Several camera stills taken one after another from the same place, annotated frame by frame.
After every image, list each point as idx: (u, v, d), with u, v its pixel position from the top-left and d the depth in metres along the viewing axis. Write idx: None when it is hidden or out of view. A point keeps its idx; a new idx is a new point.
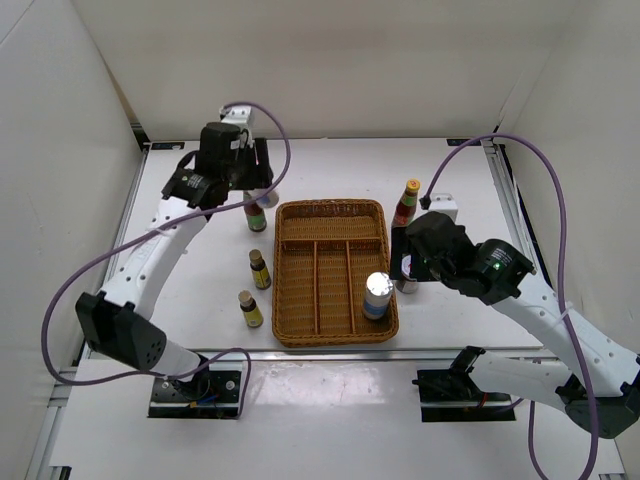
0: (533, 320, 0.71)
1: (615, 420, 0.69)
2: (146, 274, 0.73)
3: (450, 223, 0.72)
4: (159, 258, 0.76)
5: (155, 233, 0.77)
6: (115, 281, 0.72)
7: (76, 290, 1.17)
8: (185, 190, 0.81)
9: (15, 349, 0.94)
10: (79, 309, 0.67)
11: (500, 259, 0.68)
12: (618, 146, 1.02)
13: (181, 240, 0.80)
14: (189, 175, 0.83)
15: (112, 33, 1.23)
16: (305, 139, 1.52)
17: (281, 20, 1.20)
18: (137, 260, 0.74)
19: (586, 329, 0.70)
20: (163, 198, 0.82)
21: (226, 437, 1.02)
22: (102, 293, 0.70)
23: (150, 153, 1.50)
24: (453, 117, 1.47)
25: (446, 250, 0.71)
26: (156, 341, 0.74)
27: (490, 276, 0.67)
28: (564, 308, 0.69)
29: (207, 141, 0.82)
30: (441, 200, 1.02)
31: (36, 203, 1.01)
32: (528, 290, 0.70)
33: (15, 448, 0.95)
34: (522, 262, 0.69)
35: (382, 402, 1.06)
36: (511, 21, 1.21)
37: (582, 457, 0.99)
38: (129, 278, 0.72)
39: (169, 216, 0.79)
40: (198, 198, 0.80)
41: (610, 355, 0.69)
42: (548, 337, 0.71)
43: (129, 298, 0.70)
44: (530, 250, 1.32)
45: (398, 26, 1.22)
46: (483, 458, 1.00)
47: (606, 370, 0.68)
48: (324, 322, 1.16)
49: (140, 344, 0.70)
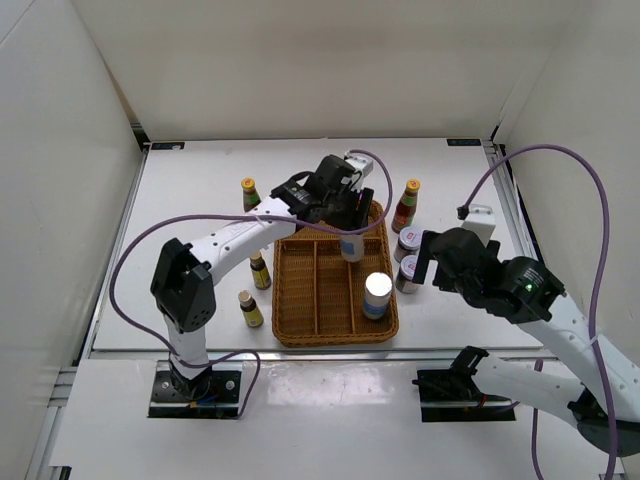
0: (561, 344, 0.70)
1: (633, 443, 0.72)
2: (230, 247, 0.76)
3: (477, 241, 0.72)
4: (246, 240, 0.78)
5: (254, 218, 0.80)
6: (203, 240, 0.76)
7: (77, 290, 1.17)
8: (291, 198, 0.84)
9: (15, 349, 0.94)
10: (166, 247, 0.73)
11: (532, 280, 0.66)
12: (618, 147, 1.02)
13: (271, 235, 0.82)
14: (298, 189, 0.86)
15: (112, 32, 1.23)
16: (305, 139, 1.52)
17: (282, 20, 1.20)
18: (229, 232, 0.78)
19: (614, 355, 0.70)
20: (268, 197, 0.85)
21: (226, 437, 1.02)
22: (189, 244, 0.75)
23: (150, 153, 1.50)
24: (454, 117, 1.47)
25: (474, 268, 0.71)
26: (207, 310, 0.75)
27: (521, 296, 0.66)
28: (594, 334, 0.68)
29: (324, 168, 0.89)
30: (480, 213, 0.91)
31: (36, 203, 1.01)
32: (559, 314, 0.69)
33: (15, 448, 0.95)
34: (554, 283, 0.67)
35: (382, 402, 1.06)
36: (512, 21, 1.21)
37: (581, 457, 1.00)
38: (216, 243, 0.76)
39: (270, 212, 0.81)
40: (298, 209, 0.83)
41: (635, 381, 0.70)
42: (574, 360, 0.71)
43: (208, 258, 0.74)
44: (530, 250, 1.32)
45: (398, 26, 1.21)
46: (483, 458, 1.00)
47: (630, 397, 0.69)
48: (324, 322, 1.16)
49: (197, 301, 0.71)
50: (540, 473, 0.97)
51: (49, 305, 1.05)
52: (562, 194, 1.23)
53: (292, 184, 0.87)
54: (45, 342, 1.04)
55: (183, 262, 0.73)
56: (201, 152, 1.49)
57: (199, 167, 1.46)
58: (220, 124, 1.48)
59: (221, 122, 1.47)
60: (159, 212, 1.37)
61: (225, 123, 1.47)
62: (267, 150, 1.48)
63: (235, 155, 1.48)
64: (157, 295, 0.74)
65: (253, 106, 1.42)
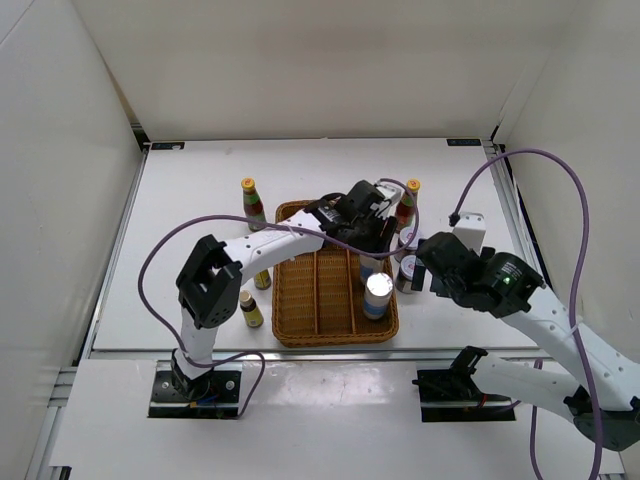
0: (543, 334, 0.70)
1: (629, 434, 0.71)
2: (262, 251, 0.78)
3: (456, 242, 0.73)
4: (278, 246, 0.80)
5: (286, 227, 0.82)
6: (238, 240, 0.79)
7: (77, 290, 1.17)
8: (320, 216, 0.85)
9: (16, 350, 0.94)
10: (201, 243, 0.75)
11: (508, 272, 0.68)
12: (618, 147, 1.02)
13: (300, 247, 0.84)
14: (330, 208, 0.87)
15: (112, 32, 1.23)
16: (305, 139, 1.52)
17: (281, 20, 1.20)
18: (263, 236, 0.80)
19: (596, 343, 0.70)
20: (300, 211, 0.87)
21: (226, 437, 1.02)
22: (224, 243, 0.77)
23: (150, 153, 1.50)
24: (453, 117, 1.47)
25: (456, 268, 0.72)
26: (227, 308, 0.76)
27: (497, 289, 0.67)
28: (574, 323, 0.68)
29: (357, 190, 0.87)
30: (469, 219, 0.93)
31: (36, 203, 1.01)
32: (539, 304, 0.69)
33: (16, 448, 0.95)
34: (531, 274, 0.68)
35: (382, 402, 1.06)
36: (512, 21, 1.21)
37: (581, 457, 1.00)
38: (249, 245, 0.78)
39: (302, 224, 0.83)
40: (327, 227, 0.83)
41: (620, 369, 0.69)
42: (557, 350, 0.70)
43: (240, 259, 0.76)
44: (530, 250, 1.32)
45: (398, 27, 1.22)
46: (483, 458, 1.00)
47: (616, 385, 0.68)
48: (324, 323, 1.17)
49: (223, 298, 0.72)
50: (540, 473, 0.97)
51: (49, 305, 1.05)
52: (562, 194, 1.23)
53: (325, 203, 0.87)
54: (44, 342, 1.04)
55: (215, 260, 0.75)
56: (201, 152, 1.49)
57: (200, 167, 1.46)
58: (221, 124, 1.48)
59: (221, 122, 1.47)
60: (159, 211, 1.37)
61: (225, 123, 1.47)
62: (267, 150, 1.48)
63: (235, 155, 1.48)
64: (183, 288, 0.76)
65: (253, 106, 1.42)
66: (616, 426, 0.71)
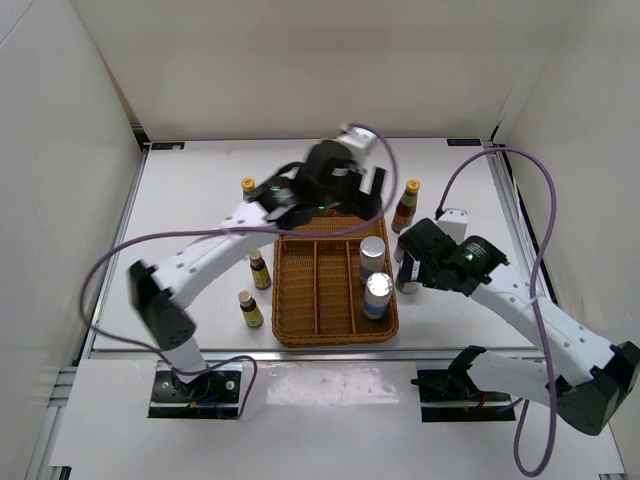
0: (505, 306, 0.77)
1: (596, 412, 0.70)
2: (195, 268, 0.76)
3: (432, 227, 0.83)
4: (213, 258, 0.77)
5: (222, 233, 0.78)
6: (169, 262, 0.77)
7: (77, 290, 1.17)
8: (270, 202, 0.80)
9: (16, 349, 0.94)
10: (133, 271, 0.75)
11: (472, 251, 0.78)
12: (618, 148, 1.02)
13: (247, 245, 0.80)
14: (281, 188, 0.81)
15: (112, 33, 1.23)
16: (306, 139, 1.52)
17: (281, 21, 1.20)
18: (194, 251, 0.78)
19: (558, 317, 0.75)
20: (245, 200, 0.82)
21: (226, 437, 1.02)
22: (154, 268, 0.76)
23: (150, 153, 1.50)
24: (453, 118, 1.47)
25: (430, 249, 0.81)
26: (187, 327, 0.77)
27: (463, 265, 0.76)
28: (534, 295, 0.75)
29: (310, 162, 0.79)
30: (453, 214, 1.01)
31: (36, 203, 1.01)
32: (500, 279, 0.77)
33: (16, 447, 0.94)
34: (494, 253, 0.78)
35: (382, 402, 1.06)
36: (512, 22, 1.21)
37: (580, 457, 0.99)
38: (180, 265, 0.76)
39: (243, 221, 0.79)
40: (275, 216, 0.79)
41: (582, 341, 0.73)
42: (521, 322, 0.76)
43: (171, 284, 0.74)
44: (530, 250, 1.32)
45: (398, 27, 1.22)
46: (483, 458, 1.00)
47: (575, 354, 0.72)
48: (324, 323, 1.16)
49: (168, 324, 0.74)
50: (521, 463, 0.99)
51: (49, 305, 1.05)
52: (562, 194, 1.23)
53: (273, 184, 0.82)
54: (44, 342, 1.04)
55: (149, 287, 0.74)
56: (201, 152, 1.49)
57: (200, 168, 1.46)
58: (220, 125, 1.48)
59: (221, 123, 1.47)
60: (160, 212, 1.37)
61: (225, 123, 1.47)
62: (267, 150, 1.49)
63: (235, 155, 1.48)
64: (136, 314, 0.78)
65: (253, 106, 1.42)
66: (579, 400, 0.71)
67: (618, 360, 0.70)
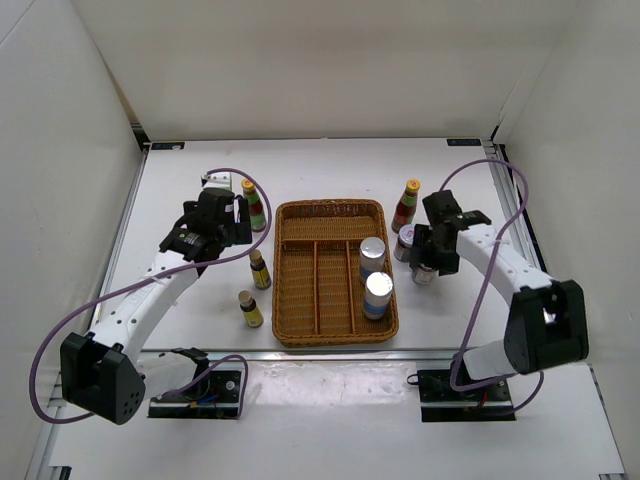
0: (474, 249, 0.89)
1: (521, 331, 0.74)
2: (136, 319, 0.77)
3: (450, 196, 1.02)
4: (150, 306, 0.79)
5: (151, 280, 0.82)
6: (106, 325, 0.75)
7: (77, 290, 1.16)
8: (181, 245, 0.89)
9: (15, 350, 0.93)
10: (64, 349, 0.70)
11: (465, 215, 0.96)
12: (618, 147, 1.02)
13: (174, 288, 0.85)
14: (186, 233, 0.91)
15: (113, 32, 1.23)
16: (306, 139, 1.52)
17: (281, 20, 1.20)
18: (128, 305, 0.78)
19: (514, 255, 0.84)
20: (159, 252, 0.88)
21: (226, 438, 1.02)
22: (92, 334, 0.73)
23: (151, 153, 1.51)
24: (454, 118, 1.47)
25: (440, 214, 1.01)
26: (136, 392, 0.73)
27: (453, 223, 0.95)
28: (497, 239, 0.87)
29: (203, 205, 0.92)
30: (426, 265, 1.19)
31: (36, 202, 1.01)
32: (476, 229, 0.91)
33: (16, 448, 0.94)
34: (483, 219, 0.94)
35: (382, 402, 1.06)
36: (512, 21, 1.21)
37: (580, 457, 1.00)
38: (120, 321, 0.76)
39: (165, 266, 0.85)
40: (193, 253, 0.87)
41: (525, 271, 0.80)
42: (481, 259, 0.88)
43: (117, 340, 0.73)
44: (530, 250, 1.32)
45: (398, 27, 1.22)
46: (483, 459, 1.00)
47: (514, 277, 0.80)
48: (324, 323, 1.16)
49: (121, 384, 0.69)
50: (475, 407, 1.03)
51: (49, 305, 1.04)
52: (562, 193, 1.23)
53: (179, 231, 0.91)
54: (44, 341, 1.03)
55: (88, 353, 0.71)
56: (201, 152, 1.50)
57: (199, 167, 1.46)
58: (221, 125, 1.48)
59: (221, 123, 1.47)
60: (160, 212, 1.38)
61: (226, 124, 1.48)
62: (267, 150, 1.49)
63: (235, 155, 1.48)
64: (75, 398, 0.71)
65: (253, 106, 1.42)
66: (512, 321, 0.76)
67: (554, 289, 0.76)
